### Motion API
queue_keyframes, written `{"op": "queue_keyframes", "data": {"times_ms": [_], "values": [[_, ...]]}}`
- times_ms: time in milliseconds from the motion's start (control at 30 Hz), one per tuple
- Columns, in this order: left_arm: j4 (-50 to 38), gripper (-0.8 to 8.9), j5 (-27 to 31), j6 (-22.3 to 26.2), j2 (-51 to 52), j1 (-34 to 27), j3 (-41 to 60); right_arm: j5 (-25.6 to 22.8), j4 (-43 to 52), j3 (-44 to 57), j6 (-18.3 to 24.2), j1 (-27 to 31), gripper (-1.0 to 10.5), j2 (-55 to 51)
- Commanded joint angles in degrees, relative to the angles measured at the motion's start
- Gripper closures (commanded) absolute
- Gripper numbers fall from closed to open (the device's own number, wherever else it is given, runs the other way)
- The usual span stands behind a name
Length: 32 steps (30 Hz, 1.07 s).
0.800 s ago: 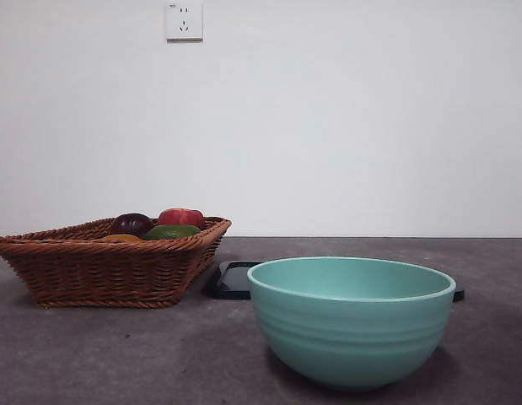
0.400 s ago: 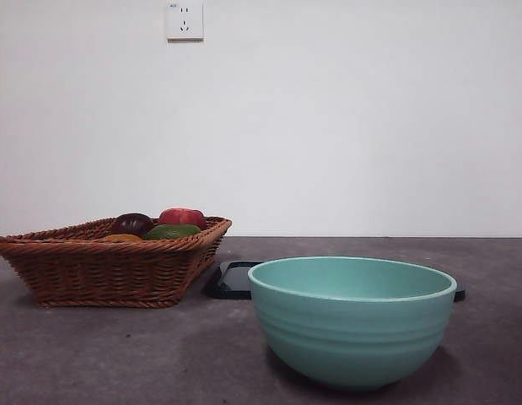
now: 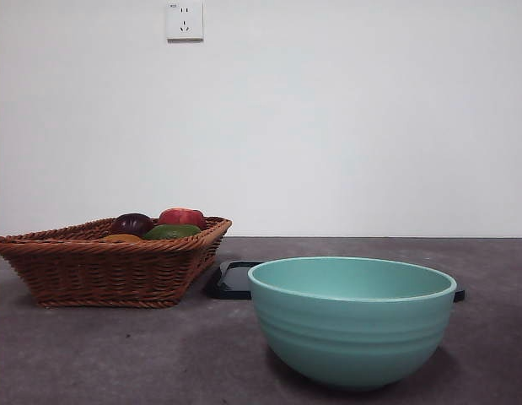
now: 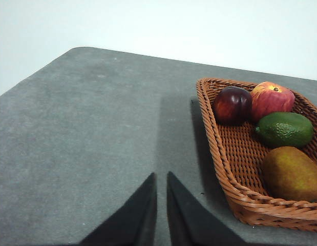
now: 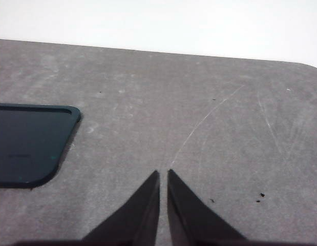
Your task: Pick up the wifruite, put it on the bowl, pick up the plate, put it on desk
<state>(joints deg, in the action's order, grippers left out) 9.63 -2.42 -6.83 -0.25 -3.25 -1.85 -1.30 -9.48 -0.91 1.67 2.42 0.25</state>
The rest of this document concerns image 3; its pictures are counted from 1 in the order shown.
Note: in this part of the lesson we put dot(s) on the brown kiwi fruit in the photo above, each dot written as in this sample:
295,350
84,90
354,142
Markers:
121,239

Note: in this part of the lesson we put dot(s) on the teal bowl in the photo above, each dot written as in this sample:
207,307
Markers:
349,337

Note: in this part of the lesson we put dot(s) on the red apple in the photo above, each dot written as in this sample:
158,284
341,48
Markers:
180,216

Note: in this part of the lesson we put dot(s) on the dark green tray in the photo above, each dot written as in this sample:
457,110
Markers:
227,282

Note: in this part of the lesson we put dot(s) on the green fruit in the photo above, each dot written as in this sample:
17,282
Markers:
172,232

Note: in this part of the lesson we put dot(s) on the dark purple fruit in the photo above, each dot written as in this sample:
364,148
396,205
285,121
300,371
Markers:
130,225

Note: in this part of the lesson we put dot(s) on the brown wicker basket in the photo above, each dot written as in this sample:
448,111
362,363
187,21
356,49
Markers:
96,274

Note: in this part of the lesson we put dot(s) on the white wall socket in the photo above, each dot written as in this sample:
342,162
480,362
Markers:
184,21

